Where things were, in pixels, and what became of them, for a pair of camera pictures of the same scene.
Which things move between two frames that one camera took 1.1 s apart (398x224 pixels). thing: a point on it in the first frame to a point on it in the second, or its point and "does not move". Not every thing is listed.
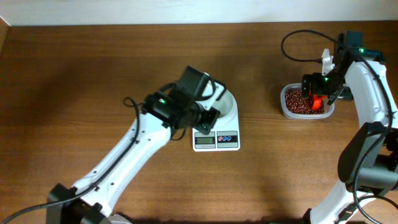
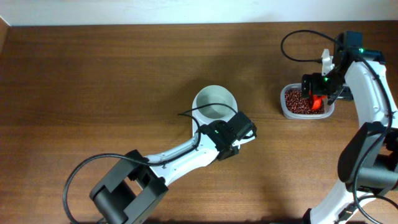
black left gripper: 207,115 to 233,151
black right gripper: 315,88 does not move
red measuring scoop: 317,100 does not move
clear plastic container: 329,110 does not move
